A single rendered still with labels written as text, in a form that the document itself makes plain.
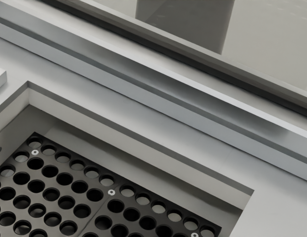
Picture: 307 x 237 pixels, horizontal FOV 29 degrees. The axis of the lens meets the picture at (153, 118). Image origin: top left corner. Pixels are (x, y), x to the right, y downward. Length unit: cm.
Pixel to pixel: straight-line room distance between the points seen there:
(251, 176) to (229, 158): 2
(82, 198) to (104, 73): 10
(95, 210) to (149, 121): 8
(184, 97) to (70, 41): 10
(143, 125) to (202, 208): 13
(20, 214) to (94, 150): 15
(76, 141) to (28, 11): 16
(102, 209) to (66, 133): 15
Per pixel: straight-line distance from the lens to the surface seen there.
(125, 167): 57
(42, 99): 49
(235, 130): 44
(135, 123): 46
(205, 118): 44
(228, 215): 55
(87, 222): 45
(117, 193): 47
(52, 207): 46
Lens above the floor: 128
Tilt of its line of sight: 46 degrees down
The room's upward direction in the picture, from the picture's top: 9 degrees clockwise
